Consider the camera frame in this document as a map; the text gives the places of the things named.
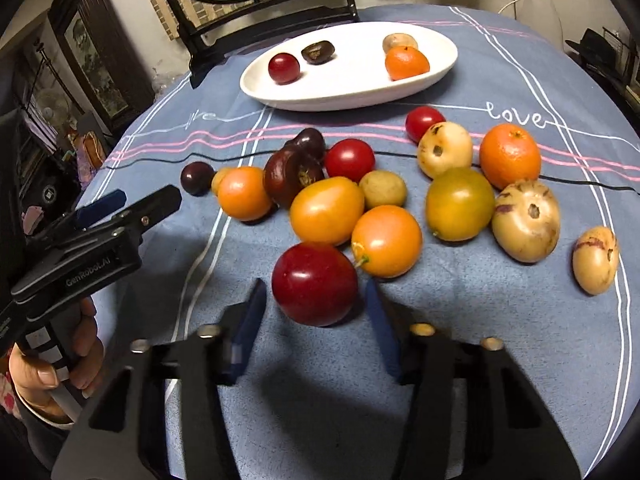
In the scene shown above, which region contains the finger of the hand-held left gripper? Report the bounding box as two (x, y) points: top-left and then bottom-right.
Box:
(84, 184), (183, 239)
(29, 190), (127, 261)

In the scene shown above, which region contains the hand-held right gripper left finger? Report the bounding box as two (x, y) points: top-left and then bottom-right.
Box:
(50, 278), (268, 480)

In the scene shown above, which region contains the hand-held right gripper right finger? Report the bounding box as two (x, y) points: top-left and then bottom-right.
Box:
(364, 278), (583, 480)

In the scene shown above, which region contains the small dark purple tomato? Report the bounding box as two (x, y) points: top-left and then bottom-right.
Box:
(180, 161), (216, 196)

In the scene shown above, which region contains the tiny yellow pepino melon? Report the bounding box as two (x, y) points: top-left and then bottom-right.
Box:
(211, 167), (236, 197)

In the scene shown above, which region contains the red tomato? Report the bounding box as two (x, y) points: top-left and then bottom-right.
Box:
(405, 106), (447, 143)
(271, 241), (359, 327)
(325, 138), (376, 184)
(268, 52), (302, 85)

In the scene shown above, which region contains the large oblong orange tomato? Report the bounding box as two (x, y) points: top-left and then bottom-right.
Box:
(289, 177), (366, 247)

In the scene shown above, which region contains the dark brown ribbed tomato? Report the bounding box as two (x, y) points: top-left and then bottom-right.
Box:
(263, 148), (326, 210)
(301, 40), (336, 65)

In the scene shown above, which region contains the small yellow green pepino melon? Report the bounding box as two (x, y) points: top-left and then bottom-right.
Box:
(359, 170), (408, 209)

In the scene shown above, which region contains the green yellow tomato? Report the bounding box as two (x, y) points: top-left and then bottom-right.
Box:
(425, 167), (496, 242)

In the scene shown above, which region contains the purple striped pepino melon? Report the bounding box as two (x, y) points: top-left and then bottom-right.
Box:
(572, 226), (621, 295)
(491, 179), (561, 264)

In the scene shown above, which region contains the pale yellow pepino melon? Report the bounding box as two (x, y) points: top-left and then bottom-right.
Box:
(382, 33), (418, 55)
(417, 121), (474, 180)

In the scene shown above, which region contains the orange tangerine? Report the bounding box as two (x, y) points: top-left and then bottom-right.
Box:
(384, 45), (431, 82)
(479, 123), (543, 191)

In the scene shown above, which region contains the white oval plate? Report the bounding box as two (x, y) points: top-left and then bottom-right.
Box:
(239, 22), (459, 112)

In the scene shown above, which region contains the person's left hand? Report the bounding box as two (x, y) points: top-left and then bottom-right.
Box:
(9, 299), (105, 424)

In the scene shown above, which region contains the cluttered dark shelf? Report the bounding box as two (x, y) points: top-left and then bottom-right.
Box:
(0, 50), (118, 241)

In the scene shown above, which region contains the white electric fan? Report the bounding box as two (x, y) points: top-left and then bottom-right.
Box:
(32, 87), (68, 126)

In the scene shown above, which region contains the blue printed tablecloth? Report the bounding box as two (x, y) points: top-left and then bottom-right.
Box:
(75, 5), (640, 480)

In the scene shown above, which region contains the dark cabinet with framed picture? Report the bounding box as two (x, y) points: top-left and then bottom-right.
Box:
(47, 0), (156, 133)

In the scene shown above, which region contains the black hat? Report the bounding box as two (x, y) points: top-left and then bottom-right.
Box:
(565, 27), (631, 68)

